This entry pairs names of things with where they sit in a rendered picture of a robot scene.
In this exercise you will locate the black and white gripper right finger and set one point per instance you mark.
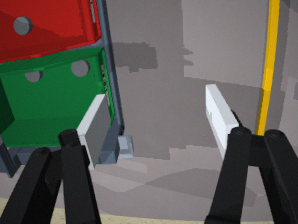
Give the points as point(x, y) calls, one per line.
point(234, 142)

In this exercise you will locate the grey metal disc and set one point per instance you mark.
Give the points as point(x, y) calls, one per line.
point(80, 68)
point(23, 25)
point(34, 76)

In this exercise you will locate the yellow bar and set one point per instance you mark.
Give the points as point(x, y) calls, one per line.
point(269, 65)

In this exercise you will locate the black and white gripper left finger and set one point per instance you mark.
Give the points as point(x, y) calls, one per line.
point(32, 202)

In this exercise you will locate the green bin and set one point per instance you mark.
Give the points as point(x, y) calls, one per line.
point(33, 114)

